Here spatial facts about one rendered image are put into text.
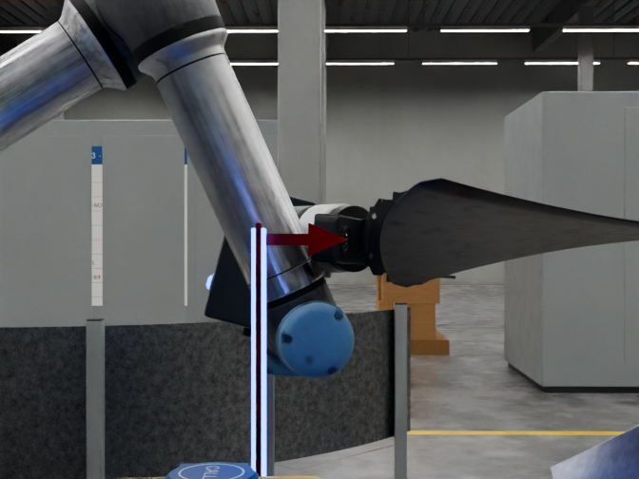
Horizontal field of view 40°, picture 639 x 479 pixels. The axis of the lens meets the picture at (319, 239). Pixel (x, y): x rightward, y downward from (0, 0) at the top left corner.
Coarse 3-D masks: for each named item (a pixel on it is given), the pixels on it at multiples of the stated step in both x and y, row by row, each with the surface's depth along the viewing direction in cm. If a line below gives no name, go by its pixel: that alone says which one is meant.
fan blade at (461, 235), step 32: (416, 192) 55; (448, 192) 54; (480, 192) 54; (384, 224) 62; (416, 224) 62; (448, 224) 61; (480, 224) 61; (512, 224) 61; (544, 224) 60; (576, 224) 59; (608, 224) 58; (384, 256) 68; (416, 256) 69; (448, 256) 69; (480, 256) 70; (512, 256) 71
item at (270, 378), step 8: (272, 376) 114; (272, 384) 114; (272, 392) 114; (272, 400) 114; (272, 408) 114; (272, 416) 114; (272, 424) 114; (272, 432) 114; (272, 440) 114; (272, 448) 114; (272, 456) 114; (272, 464) 114; (272, 472) 114
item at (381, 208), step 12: (384, 204) 86; (348, 216) 93; (360, 216) 94; (372, 216) 87; (384, 216) 86; (372, 228) 87; (360, 240) 88; (372, 240) 87; (360, 252) 88; (372, 252) 87; (336, 264) 92; (348, 264) 93; (360, 264) 94; (372, 264) 87; (444, 276) 87
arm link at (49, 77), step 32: (64, 32) 94; (96, 32) 93; (0, 64) 94; (32, 64) 93; (64, 64) 94; (96, 64) 95; (128, 64) 95; (0, 96) 93; (32, 96) 94; (64, 96) 95; (0, 128) 94; (32, 128) 97
